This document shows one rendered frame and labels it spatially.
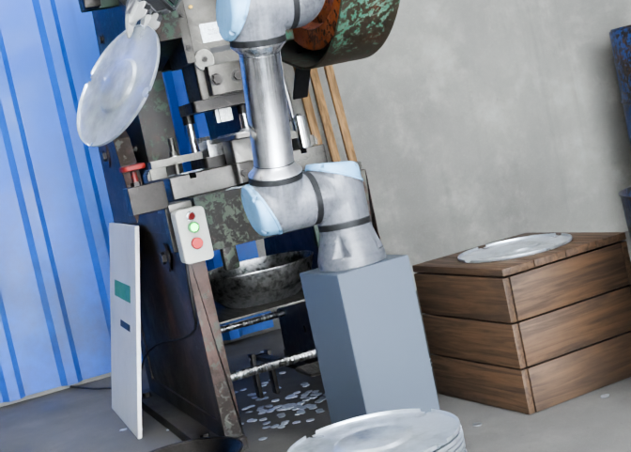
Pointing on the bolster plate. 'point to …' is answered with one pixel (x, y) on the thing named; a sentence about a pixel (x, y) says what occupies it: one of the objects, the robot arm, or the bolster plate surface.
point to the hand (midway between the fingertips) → (130, 36)
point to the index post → (301, 131)
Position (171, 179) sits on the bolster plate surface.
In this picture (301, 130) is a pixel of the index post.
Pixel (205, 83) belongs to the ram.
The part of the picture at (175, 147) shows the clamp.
